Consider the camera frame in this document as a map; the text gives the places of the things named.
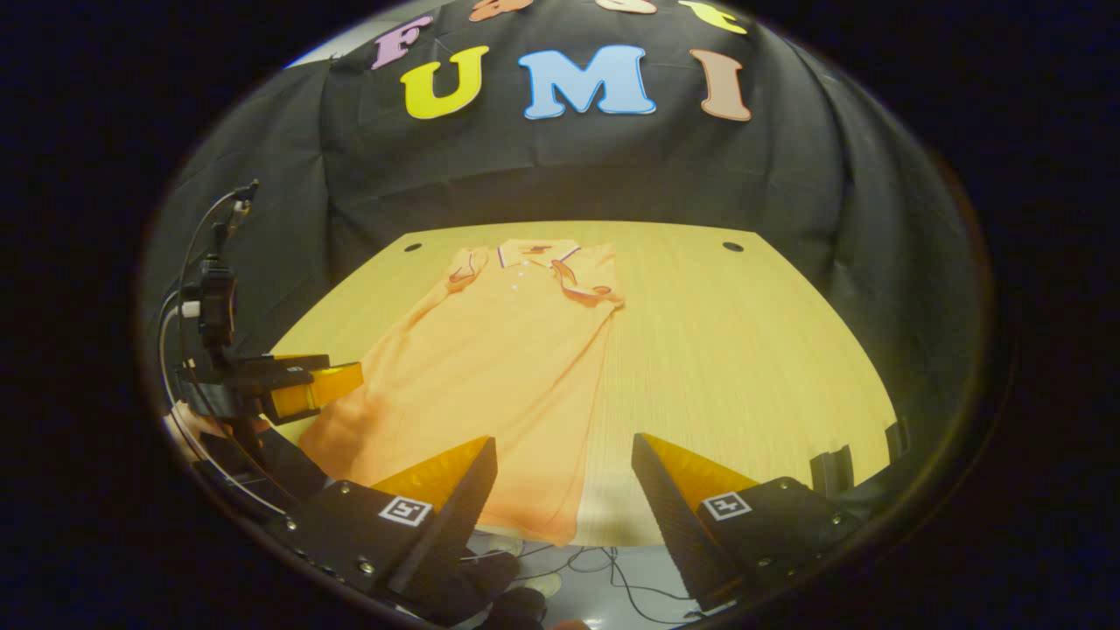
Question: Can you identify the black backdrop cloth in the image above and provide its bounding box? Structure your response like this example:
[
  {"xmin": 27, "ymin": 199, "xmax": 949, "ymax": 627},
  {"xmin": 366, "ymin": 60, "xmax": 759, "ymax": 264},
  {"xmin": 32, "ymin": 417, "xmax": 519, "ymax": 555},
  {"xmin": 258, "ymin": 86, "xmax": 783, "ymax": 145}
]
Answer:
[{"xmin": 140, "ymin": 0, "xmax": 990, "ymax": 438}]

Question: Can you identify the orange T-shirt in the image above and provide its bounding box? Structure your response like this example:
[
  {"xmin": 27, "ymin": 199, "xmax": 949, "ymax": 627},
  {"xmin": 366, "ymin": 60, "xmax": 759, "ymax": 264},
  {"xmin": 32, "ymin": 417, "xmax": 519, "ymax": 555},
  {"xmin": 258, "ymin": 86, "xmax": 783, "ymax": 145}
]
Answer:
[{"xmin": 297, "ymin": 238, "xmax": 627, "ymax": 548}]

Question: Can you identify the black floor cable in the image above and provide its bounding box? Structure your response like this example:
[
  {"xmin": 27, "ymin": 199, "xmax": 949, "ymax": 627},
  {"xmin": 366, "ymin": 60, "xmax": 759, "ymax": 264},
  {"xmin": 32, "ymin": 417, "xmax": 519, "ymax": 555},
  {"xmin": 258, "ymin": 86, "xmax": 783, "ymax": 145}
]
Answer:
[{"xmin": 516, "ymin": 542, "xmax": 701, "ymax": 624}]

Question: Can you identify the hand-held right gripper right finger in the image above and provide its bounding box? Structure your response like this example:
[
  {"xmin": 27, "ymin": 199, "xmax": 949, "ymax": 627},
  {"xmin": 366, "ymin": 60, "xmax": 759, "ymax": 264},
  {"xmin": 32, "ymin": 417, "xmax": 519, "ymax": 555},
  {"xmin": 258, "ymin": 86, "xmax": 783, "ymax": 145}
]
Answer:
[{"xmin": 630, "ymin": 433, "xmax": 865, "ymax": 613}]

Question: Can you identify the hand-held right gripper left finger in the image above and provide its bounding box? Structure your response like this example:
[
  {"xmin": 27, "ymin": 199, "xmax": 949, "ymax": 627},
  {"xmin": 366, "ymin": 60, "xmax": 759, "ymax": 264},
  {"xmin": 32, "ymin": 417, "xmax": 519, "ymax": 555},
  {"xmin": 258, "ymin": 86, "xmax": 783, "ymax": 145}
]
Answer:
[{"xmin": 262, "ymin": 436, "xmax": 500, "ymax": 613}]

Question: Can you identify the person's dark shoe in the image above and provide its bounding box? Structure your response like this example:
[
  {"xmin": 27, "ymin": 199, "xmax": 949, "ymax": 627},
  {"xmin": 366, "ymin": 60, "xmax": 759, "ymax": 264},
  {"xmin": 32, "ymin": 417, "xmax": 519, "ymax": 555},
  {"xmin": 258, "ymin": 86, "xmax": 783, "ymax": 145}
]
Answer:
[
  {"xmin": 494, "ymin": 586, "xmax": 550, "ymax": 629},
  {"xmin": 437, "ymin": 549, "xmax": 522, "ymax": 624}
]

